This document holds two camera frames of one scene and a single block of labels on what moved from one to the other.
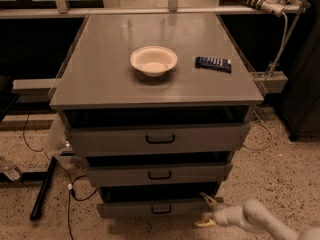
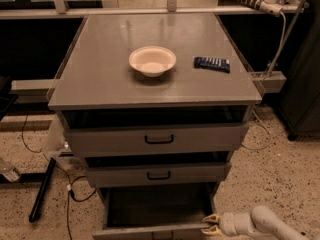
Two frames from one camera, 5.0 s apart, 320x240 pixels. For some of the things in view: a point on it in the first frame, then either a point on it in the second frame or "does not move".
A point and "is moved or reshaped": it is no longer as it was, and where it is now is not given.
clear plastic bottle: x=10 y=170 does not move
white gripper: x=220 y=214 → x=228 y=223
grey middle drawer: x=159 y=173 does not move
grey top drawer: x=155 y=138 does not move
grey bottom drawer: x=154 y=202 is moved or reshaped
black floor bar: x=44 y=189 does not move
